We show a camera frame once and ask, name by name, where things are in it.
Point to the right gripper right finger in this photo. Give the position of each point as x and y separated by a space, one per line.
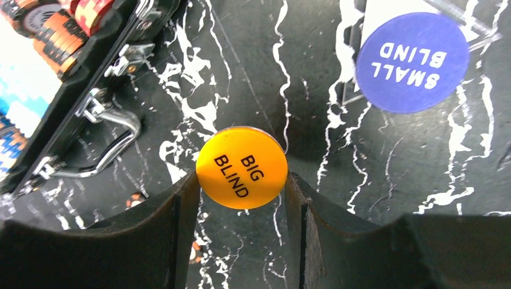
332 248

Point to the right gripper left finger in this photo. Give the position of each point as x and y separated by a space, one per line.
147 246

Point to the yellow dealer button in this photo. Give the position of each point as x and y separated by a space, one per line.
242 168

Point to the blue blind button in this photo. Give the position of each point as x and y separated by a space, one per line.
412 62

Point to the blue playing card deck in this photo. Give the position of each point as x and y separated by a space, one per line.
28 84

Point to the white poker chip lower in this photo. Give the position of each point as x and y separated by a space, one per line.
196 253

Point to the blue grey chip row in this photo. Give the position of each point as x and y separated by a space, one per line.
13 143

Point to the black poker chip case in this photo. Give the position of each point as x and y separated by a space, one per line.
124 41

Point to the brown chip row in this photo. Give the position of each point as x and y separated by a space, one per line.
59 42

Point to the purple green chip row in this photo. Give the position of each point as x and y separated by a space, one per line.
88 14

